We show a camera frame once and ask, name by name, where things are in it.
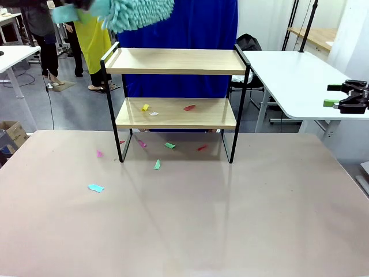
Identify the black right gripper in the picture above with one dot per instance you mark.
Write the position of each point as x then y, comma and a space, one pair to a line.
363, 94

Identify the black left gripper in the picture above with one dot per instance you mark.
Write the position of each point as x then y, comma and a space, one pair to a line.
82, 2

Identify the teal chenille duster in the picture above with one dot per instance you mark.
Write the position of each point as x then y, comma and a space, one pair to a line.
138, 14

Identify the black metal wooden two-tier shelf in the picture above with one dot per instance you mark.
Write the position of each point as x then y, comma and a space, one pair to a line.
176, 62

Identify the yellow-apron person's hand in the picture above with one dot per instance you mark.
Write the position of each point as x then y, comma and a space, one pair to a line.
69, 28

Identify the person in yellow apron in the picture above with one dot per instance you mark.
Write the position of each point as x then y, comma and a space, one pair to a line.
92, 46

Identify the person in dark clothes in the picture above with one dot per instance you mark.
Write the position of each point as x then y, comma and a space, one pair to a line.
40, 20

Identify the large white side table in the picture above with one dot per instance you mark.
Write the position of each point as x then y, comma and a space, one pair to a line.
288, 78

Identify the wooden top table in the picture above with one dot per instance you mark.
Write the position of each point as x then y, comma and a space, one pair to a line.
317, 36

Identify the white background desk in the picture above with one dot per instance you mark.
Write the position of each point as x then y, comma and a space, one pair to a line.
8, 20

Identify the black stand pole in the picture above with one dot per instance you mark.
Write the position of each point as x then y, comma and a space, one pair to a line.
308, 29

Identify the white desk with grey leg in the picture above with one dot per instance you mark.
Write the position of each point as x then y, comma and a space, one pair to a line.
14, 53

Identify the beige floor mat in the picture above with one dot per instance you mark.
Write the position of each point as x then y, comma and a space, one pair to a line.
62, 86

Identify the black tripod stand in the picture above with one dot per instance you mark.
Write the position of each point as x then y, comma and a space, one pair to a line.
289, 26

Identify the black office chair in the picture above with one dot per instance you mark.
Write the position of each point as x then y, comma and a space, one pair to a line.
248, 41

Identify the blue curtain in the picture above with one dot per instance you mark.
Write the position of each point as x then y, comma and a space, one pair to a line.
201, 26

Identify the yellow paper scrap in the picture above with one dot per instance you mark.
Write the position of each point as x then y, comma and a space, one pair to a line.
145, 107

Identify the white paper scrap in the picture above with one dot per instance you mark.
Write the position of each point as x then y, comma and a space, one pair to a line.
154, 113

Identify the brown cardboard box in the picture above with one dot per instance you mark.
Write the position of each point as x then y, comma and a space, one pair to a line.
17, 132

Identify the pink paper scrap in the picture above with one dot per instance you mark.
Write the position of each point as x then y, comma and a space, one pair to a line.
99, 154
141, 143

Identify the green paper scrap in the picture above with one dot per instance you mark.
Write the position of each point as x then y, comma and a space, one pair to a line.
157, 165
169, 145

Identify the light blue paper scrap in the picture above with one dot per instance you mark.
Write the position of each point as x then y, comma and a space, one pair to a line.
95, 187

